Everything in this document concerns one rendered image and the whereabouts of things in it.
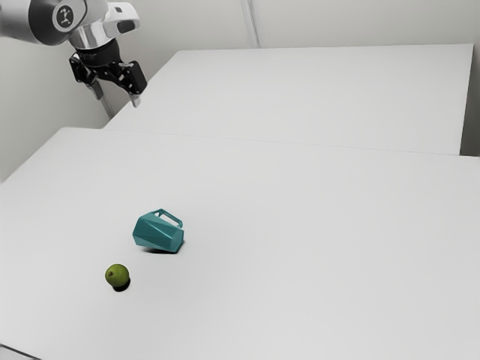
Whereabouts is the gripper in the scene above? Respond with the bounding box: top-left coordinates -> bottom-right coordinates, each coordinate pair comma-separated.
68,40 -> 148,109

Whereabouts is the teal faceted mug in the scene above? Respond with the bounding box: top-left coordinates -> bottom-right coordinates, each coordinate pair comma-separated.
131,208 -> 185,255

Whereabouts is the green round fruit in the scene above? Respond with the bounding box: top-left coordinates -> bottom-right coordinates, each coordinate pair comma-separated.
104,263 -> 131,290

